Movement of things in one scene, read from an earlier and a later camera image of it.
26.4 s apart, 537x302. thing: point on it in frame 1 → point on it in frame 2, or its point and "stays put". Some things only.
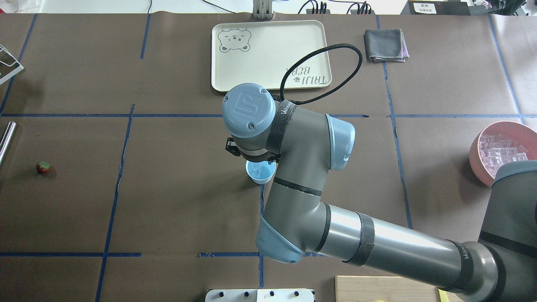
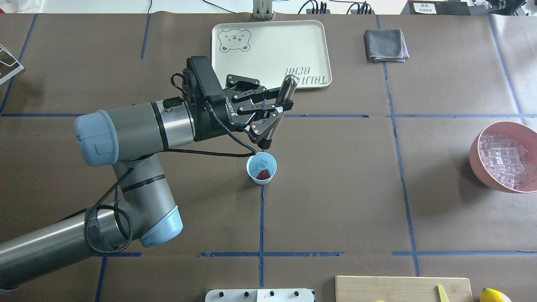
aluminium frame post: x=262 y=9 stays put
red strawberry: x=43 y=167 → x=263 y=175
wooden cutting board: x=388 y=289 stays put
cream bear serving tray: x=260 y=52 stays put
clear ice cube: x=256 y=172 → x=263 y=165
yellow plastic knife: x=443 y=295 stays put
